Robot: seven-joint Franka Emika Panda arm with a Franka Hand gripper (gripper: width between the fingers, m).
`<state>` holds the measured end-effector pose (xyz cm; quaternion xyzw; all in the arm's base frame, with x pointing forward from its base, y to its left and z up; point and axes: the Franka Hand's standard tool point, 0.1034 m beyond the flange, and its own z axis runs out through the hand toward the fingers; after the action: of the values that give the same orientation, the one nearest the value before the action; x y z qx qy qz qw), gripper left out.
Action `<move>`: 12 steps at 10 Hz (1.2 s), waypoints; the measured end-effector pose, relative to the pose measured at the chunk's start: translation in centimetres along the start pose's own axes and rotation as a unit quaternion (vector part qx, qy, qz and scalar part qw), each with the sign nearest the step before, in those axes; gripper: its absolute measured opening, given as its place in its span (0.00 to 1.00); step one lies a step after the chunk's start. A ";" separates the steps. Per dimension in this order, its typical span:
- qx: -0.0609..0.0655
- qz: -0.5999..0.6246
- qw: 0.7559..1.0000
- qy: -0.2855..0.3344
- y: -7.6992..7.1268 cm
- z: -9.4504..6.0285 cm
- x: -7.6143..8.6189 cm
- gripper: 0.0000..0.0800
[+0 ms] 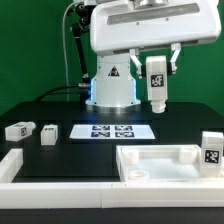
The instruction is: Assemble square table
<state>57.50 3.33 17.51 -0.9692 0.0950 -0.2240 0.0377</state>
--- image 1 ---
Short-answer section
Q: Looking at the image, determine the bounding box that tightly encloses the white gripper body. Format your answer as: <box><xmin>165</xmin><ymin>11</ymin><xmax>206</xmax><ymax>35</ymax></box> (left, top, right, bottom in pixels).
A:
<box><xmin>90</xmin><ymin>0</ymin><xmax>221</xmax><ymax>55</ymax></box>

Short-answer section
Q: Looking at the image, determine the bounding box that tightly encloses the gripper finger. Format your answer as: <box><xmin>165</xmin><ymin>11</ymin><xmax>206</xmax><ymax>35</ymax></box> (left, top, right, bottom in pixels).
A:
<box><xmin>129</xmin><ymin>49</ymin><xmax>142</xmax><ymax>78</ymax></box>
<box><xmin>169</xmin><ymin>43</ymin><xmax>181</xmax><ymax>74</ymax></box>

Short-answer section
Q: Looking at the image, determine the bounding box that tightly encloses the white square table top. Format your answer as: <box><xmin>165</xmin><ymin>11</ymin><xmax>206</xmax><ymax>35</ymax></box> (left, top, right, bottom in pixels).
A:
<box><xmin>115</xmin><ymin>144</ymin><xmax>224</xmax><ymax>184</ymax></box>

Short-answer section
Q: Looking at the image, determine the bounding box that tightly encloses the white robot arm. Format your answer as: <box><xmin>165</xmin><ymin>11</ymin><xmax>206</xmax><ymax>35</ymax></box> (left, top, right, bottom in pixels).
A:
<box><xmin>73</xmin><ymin>0</ymin><xmax>221</xmax><ymax>113</ymax></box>

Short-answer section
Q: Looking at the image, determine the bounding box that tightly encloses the white sheet with tags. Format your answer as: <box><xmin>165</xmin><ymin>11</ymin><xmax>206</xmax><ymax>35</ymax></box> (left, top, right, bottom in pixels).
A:
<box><xmin>70</xmin><ymin>124</ymin><xmax>155</xmax><ymax>140</ymax></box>

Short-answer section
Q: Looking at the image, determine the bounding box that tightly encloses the white U-shaped fence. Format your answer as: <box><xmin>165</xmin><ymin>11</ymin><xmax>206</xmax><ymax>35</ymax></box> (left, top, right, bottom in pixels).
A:
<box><xmin>0</xmin><ymin>149</ymin><xmax>224</xmax><ymax>209</ymax></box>

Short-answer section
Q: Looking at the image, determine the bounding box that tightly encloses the grey cable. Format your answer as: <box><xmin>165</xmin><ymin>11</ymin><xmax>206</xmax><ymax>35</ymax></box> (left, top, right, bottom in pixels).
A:
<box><xmin>61</xmin><ymin>1</ymin><xmax>84</xmax><ymax>86</ymax></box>

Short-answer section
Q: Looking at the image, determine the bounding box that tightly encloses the black cable at base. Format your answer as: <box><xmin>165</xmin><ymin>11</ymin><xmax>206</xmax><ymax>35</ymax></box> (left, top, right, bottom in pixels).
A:
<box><xmin>34</xmin><ymin>85</ymin><xmax>84</xmax><ymax>102</ymax></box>

